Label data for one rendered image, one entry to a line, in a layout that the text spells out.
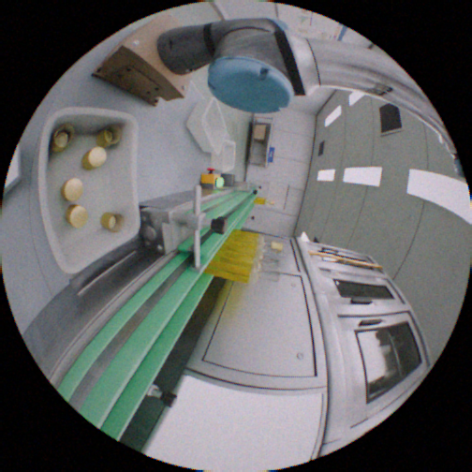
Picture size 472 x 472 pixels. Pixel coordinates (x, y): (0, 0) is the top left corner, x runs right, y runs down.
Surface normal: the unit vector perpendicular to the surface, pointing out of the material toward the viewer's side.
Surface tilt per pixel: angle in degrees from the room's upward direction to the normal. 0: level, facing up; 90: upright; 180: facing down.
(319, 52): 103
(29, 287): 0
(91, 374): 90
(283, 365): 90
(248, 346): 90
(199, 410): 90
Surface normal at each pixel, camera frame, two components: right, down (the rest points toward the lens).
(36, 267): 0.97, 0.20
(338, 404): 0.12, -0.90
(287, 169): -0.23, 0.39
